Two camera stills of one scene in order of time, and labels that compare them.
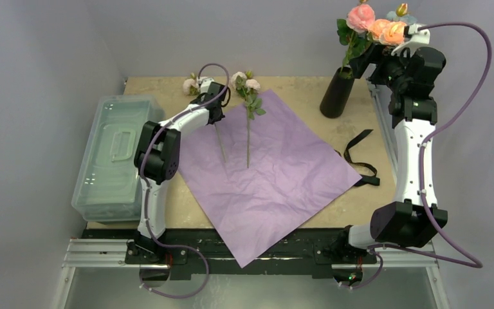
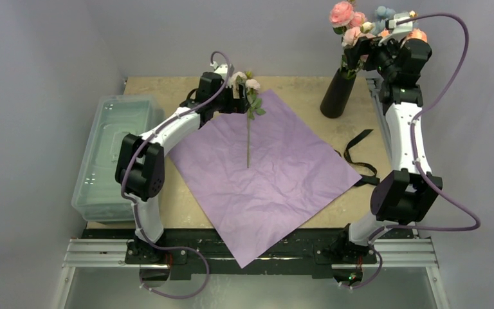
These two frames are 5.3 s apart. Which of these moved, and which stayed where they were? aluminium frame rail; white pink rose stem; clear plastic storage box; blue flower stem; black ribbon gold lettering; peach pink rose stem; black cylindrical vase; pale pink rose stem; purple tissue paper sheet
Moved: blue flower stem; peach pink rose stem; pale pink rose stem
Stayed: black cylindrical vase; aluminium frame rail; white pink rose stem; clear plastic storage box; purple tissue paper sheet; black ribbon gold lettering
